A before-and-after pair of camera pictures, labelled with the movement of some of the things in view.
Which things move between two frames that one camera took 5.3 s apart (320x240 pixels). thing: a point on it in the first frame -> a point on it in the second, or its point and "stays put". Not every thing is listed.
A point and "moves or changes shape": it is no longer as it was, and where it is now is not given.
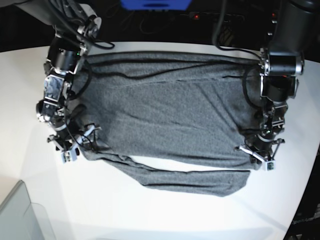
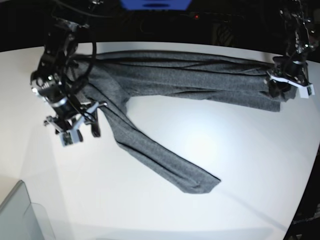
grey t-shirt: [196, 107] moves or changes shape
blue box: [155, 5] stays put
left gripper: [72, 136] -> [72, 112]
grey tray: [20, 219] stays put
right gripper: [260, 147] -> [293, 68]
